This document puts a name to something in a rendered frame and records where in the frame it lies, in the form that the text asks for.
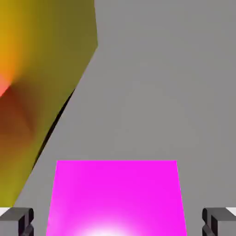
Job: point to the large yellow box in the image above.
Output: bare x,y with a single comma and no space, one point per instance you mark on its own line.
42,73

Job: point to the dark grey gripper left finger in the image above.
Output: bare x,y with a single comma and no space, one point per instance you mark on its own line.
14,221

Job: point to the small magenta cube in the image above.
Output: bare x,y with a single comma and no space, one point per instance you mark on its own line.
116,195

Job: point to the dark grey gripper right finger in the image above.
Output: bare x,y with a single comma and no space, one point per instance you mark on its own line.
221,221

